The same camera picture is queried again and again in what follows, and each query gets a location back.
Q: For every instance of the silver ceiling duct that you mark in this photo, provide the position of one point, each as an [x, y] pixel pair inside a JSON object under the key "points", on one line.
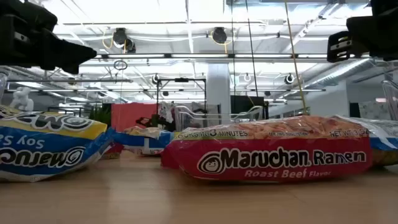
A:
{"points": [[342, 72]]}

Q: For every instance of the small black ceiling reel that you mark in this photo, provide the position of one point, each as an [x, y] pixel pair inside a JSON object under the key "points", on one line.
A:
{"points": [[289, 78], [155, 79]]}

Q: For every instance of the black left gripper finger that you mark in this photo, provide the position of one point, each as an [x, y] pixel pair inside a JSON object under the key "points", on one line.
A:
{"points": [[65, 56]]}

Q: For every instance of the clear plastic bin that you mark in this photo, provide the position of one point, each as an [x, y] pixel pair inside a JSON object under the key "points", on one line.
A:
{"points": [[2, 84], [392, 99], [183, 123]]}

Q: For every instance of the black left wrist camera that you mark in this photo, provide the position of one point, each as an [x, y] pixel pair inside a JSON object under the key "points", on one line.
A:
{"points": [[25, 14]]}

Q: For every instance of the long ceiling light bar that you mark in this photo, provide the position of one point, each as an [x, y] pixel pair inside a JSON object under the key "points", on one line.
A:
{"points": [[199, 56]]}

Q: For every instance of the green leafy plant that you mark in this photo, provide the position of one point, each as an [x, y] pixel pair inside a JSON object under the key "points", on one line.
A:
{"points": [[101, 116]]}

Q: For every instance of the narrow black panel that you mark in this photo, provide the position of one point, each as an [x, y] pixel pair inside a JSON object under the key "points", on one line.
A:
{"points": [[354, 110]]}

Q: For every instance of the white square pillar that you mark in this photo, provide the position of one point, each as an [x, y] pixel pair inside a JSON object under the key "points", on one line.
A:
{"points": [[218, 87]]}

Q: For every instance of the black monitor panel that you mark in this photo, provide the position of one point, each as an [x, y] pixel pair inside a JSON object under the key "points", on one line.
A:
{"points": [[245, 104]]}

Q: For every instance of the blue soy sauce ramen pack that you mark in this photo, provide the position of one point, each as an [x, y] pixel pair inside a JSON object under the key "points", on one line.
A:
{"points": [[46, 149], [140, 141], [385, 137]]}

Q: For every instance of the red roast beef ramen pack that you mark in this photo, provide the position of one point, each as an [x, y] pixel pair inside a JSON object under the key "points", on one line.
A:
{"points": [[264, 158]]}

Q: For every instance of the black background robot arm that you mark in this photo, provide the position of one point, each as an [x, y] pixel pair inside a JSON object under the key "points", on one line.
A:
{"points": [[155, 121]]}

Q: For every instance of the patterned white screen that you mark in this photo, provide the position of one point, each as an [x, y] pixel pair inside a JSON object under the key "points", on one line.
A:
{"points": [[373, 110]]}

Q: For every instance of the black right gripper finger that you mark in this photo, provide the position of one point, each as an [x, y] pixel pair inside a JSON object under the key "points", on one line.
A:
{"points": [[339, 53]]}

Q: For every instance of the red-orange partition panel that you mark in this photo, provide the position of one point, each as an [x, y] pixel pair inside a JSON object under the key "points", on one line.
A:
{"points": [[130, 115]]}

